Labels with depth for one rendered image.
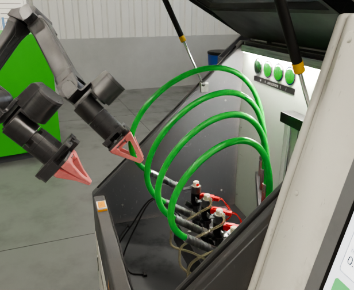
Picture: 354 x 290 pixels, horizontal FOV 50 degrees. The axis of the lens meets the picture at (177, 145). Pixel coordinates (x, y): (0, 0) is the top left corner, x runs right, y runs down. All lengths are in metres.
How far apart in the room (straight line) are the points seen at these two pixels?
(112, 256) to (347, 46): 0.74
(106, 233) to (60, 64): 0.49
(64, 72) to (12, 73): 3.15
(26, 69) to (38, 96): 3.40
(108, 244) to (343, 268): 0.67
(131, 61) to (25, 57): 3.74
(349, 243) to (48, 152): 0.56
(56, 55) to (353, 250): 0.86
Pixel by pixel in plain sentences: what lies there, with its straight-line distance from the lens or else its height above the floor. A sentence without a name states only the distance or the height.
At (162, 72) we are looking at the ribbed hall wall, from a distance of 7.83.
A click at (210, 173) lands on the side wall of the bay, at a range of 1.42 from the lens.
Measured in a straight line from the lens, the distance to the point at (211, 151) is 0.74.
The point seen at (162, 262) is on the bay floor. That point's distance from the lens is 1.21.
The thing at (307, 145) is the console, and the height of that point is 1.34.
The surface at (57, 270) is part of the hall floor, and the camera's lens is 2.62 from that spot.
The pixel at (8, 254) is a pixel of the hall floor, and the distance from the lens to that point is 2.88.
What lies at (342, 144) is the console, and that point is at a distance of 0.61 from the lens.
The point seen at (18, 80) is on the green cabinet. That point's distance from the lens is 4.19.
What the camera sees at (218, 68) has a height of 1.42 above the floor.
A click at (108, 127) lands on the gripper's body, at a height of 1.29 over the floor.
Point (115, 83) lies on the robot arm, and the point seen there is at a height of 1.39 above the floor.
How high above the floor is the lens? 1.56
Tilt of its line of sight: 20 degrees down
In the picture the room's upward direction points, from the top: straight up
